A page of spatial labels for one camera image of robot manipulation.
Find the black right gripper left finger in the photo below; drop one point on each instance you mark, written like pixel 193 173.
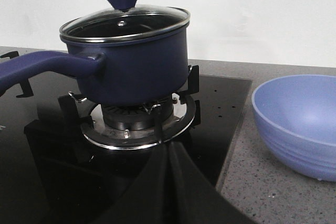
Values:
pixel 143 201

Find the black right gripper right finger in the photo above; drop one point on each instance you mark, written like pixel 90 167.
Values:
pixel 197 199

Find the light blue plastic bowl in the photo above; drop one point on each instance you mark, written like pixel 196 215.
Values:
pixel 295 118

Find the black pot support grate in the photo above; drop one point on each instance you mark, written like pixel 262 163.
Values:
pixel 92 127

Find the black gas burner head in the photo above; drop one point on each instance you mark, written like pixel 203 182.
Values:
pixel 137 117

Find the black glass cooktop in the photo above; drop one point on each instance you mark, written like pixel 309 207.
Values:
pixel 52 175

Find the dark blue saucepan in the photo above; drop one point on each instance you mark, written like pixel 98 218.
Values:
pixel 116 73

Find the glass lid with blue knob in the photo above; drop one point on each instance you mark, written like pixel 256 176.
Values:
pixel 124 20

